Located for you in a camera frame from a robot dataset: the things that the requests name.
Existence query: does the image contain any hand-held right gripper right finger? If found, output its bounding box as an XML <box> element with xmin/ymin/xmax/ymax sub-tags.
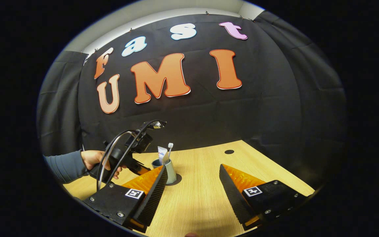
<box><xmin>219</xmin><ymin>164</ymin><xmax>308</xmax><ymax>231</ymax></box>

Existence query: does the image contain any wooden desktop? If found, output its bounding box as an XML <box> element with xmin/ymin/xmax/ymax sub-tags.
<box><xmin>63</xmin><ymin>140</ymin><xmax>316</xmax><ymax>237</ymax></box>

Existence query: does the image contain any black backdrop cloth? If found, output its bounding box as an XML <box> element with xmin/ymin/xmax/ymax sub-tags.
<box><xmin>37</xmin><ymin>10</ymin><xmax>347</xmax><ymax>190</ymax></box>

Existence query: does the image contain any pale blue cup wooden handle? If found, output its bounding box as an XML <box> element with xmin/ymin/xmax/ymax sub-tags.
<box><xmin>151</xmin><ymin>159</ymin><xmax>177</xmax><ymax>185</ymax></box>

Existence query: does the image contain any white toothpaste tube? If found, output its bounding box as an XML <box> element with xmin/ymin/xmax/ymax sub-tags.
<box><xmin>157</xmin><ymin>146</ymin><xmax>168</xmax><ymax>165</ymax></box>

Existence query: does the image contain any dark brown round coaster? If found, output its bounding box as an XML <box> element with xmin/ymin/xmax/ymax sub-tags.
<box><xmin>166</xmin><ymin>173</ymin><xmax>183</xmax><ymax>187</ymax></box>

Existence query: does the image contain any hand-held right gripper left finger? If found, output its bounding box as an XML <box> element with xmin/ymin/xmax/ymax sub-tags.
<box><xmin>84</xmin><ymin>165</ymin><xmax>168</xmax><ymax>233</ymax></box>

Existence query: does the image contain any white toothbrush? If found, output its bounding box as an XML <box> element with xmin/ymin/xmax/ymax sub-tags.
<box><xmin>163</xmin><ymin>143</ymin><xmax>174</xmax><ymax>165</ymax></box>

